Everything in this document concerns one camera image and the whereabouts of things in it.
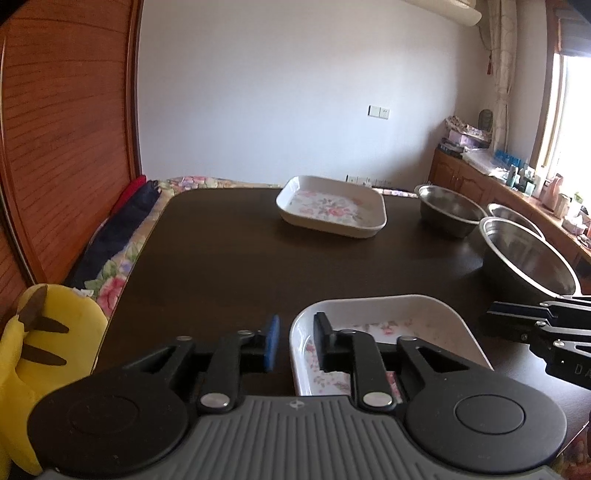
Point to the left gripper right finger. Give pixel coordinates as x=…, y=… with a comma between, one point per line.
x=382, y=375

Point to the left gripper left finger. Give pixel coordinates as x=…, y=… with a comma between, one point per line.
x=210, y=378

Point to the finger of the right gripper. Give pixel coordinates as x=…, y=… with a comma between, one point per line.
x=516, y=328
x=552, y=311

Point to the floral white square plate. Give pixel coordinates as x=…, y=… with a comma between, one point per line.
x=386, y=318
x=332, y=206

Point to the small steel bowl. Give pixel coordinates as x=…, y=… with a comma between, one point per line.
x=448, y=212

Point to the large steel bowl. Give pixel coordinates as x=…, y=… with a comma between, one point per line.
x=524, y=265

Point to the pink bottle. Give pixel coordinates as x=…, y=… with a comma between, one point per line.
x=551, y=192

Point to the middle steel bowl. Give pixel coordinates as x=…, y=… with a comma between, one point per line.
x=502, y=211

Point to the wooden low cabinet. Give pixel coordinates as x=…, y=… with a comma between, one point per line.
x=456, y=174

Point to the floral bed quilt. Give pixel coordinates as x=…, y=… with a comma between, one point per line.
x=107, y=287

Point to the blue bottles group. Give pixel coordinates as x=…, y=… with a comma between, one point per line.
x=506, y=161

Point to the dark folded clothes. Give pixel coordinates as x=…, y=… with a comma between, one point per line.
x=129, y=211

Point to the yellow plush toy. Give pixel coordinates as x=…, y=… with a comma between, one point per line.
x=51, y=341

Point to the stack of boxes and papers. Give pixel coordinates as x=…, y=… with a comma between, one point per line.
x=461, y=137

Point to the patterned beige curtain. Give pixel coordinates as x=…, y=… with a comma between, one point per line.
x=503, y=28

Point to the white air conditioner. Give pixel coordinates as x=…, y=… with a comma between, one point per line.
x=463, y=12

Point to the wooden louvered wardrobe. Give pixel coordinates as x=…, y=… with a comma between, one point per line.
x=69, y=134

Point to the window with wooden frame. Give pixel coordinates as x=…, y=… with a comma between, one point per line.
x=562, y=145

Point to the white wall socket strip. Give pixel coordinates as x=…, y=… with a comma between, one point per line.
x=366, y=181

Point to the white wall switch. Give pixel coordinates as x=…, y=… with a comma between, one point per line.
x=378, y=112

